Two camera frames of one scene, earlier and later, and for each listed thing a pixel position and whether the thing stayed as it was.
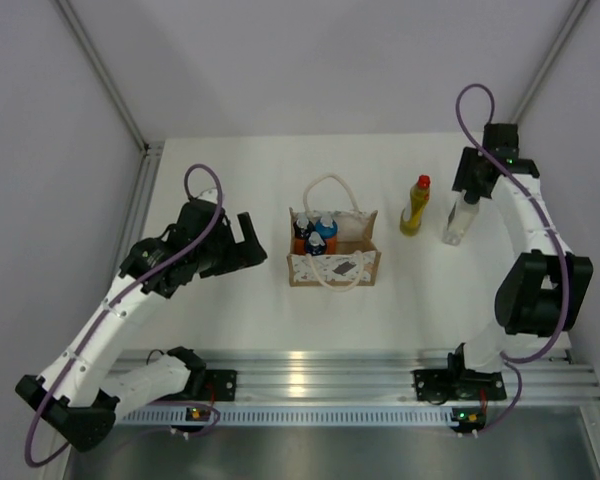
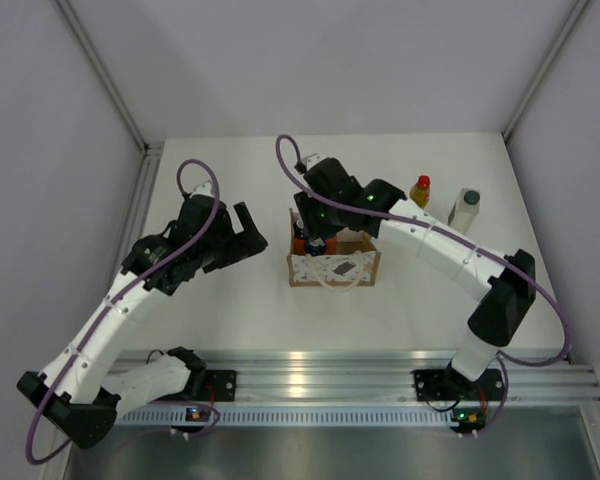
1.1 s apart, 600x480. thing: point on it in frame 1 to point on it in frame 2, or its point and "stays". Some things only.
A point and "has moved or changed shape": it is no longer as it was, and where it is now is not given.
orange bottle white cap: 315,245 stays
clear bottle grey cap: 460,218 stays
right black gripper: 470,156 to 316,230
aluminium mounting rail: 530,376 stays
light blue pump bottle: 327,227 has moved or changed shape
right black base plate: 437,386 stays
